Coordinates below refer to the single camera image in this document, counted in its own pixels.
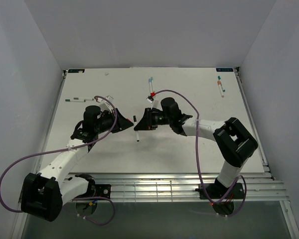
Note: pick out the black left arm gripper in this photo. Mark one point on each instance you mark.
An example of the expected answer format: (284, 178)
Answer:
(122, 123)

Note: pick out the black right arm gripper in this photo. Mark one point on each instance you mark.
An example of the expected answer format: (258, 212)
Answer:
(146, 123)

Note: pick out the light green cap marker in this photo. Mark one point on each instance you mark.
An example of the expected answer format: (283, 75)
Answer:
(152, 85)

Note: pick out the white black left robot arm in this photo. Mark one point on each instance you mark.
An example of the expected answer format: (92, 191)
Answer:
(45, 192)

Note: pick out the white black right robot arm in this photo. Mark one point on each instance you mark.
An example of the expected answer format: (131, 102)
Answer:
(235, 142)

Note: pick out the left corner label sticker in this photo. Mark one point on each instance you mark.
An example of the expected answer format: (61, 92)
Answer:
(76, 71)

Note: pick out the corner label sticker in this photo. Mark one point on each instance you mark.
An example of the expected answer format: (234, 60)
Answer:
(76, 71)
(224, 69)

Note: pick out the orange cap marker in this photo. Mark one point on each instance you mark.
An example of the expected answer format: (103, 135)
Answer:
(220, 88)

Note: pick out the teal cap marker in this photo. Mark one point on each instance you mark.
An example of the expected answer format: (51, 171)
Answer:
(222, 87)

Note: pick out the right corner label sticker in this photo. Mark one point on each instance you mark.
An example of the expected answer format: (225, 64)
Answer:
(224, 69)

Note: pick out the aluminium table frame rail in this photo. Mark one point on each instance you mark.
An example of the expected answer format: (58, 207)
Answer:
(159, 188)

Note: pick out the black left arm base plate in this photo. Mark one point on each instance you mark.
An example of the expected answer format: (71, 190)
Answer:
(103, 190)

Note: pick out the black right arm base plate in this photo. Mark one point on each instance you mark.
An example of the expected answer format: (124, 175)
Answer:
(236, 191)

